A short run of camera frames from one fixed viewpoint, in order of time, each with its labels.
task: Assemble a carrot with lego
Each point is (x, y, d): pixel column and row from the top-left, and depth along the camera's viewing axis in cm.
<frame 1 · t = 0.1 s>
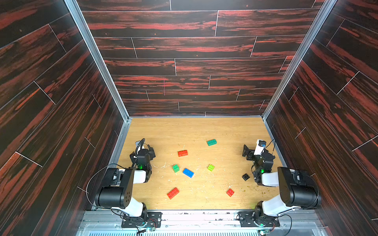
left hand: (143, 149, 94), fingers open
right hand: (255, 146, 92), fingers open
dark green lego brick: (211, 142, 104), point 3 cm above the table
red lego brick upper: (182, 153, 99), point 2 cm above the table
green small lego brick: (176, 168, 90), point 4 cm above the table
blue lego brick: (188, 173, 90), point 2 cm above the table
lime green lego brick: (210, 167, 92), point 2 cm above the table
black small lego brick: (245, 177, 88), point 2 cm above the table
red lego brick lower left: (173, 194, 82), point 2 cm above the table
red small lego brick: (230, 192, 83), on the table

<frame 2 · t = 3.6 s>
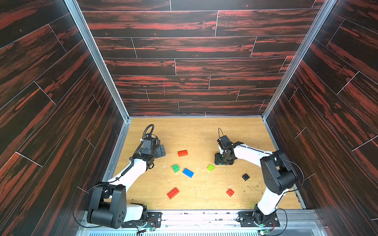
left hand: (157, 149, 91), fingers open
right hand: (221, 161, 96), fingers open
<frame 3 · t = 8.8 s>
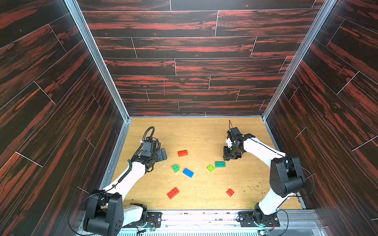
left hand: (159, 153, 89), fingers open
right hand: (228, 155, 93), fingers open
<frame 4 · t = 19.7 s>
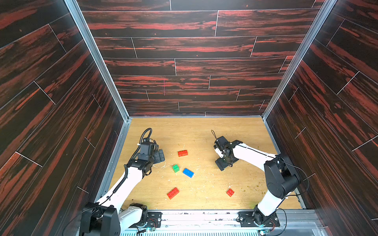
left hand: (156, 154, 87), fingers open
right hand: (228, 161, 92), fingers open
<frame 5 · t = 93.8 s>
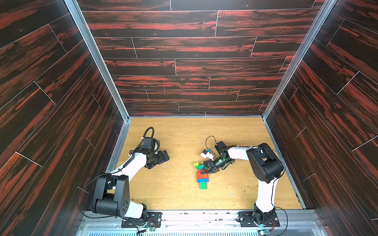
left hand: (164, 159, 91), fingers open
right hand: (204, 173, 90), fingers open
red lego brick upper: (200, 176, 86), point 5 cm above the table
green small lego brick: (203, 185, 82), point 5 cm above the table
blue lego brick: (203, 180, 85), point 4 cm above the table
